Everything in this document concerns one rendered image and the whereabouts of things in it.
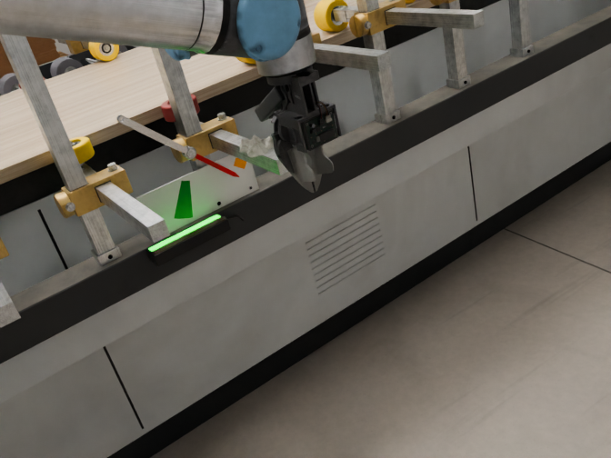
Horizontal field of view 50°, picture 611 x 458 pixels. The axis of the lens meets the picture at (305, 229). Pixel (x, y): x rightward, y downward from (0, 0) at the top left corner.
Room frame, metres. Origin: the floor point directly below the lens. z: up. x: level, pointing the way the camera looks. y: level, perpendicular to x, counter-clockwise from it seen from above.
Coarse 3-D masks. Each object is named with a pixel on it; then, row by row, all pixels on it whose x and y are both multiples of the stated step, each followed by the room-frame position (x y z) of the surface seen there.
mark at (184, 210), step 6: (180, 186) 1.24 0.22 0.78; (186, 186) 1.25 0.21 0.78; (180, 192) 1.24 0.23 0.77; (186, 192) 1.25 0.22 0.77; (180, 198) 1.24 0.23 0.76; (186, 198) 1.24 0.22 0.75; (180, 204) 1.24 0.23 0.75; (186, 204) 1.24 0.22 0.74; (180, 210) 1.23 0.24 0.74; (186, 210) 1.24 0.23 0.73; (192, 210) 1.25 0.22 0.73; (180, 216) 1.23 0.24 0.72; (186, 216) 1.24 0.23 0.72; (192, 216) 1.24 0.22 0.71
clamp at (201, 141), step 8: (216, 120) 1.33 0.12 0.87; (224, 120) 1.32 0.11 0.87; (232, 120) 1.31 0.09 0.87; (208, 128) 1.29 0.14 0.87; (216, 128) 1.30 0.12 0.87; (224, 128) 1.30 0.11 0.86; (232, 128) 1.31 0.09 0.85; (176, 136) 1.30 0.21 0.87; (184, 136) 1.28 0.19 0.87; (192, 136) 1.27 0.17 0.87; (200, 136) 1.28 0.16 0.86; (208, 136) 1.28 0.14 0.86; (184, 144) 1.26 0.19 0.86; (192, 144) 1.27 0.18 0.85; (200, 144) 1.27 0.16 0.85; (208, 144) 1.28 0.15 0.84; (176, 152) 1.27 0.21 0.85; (200, 152) 1.27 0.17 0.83; (208, 152) 1.28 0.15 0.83; (184, 160) 1.26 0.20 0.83; (192, 160) 1.26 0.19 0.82
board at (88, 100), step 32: (320, 0) 2.22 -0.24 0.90; (352, 0) 2.08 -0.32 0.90; (384, 0) 1.95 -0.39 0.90; (416, 0) 1.84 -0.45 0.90; (320, 32) 1.76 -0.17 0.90; (96, 64) 2.13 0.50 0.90; (128, 64) 2.00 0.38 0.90; (192, 64) 1.78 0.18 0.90; (224, 64) 1.68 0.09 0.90; (0, 96) 2.01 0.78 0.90; (64, 96) 1.79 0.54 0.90; (96, 96) 1.69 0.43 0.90; (128, 96) 1.60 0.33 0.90; (160, 96) 1.52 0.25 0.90; (0, 128) 1.62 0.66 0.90; (32, 128) 1.54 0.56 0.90; (96, 128) 1.39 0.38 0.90; (128, 128) 1.41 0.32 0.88; (0, 160) 1.34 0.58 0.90; (32, 160) 1.31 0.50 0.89
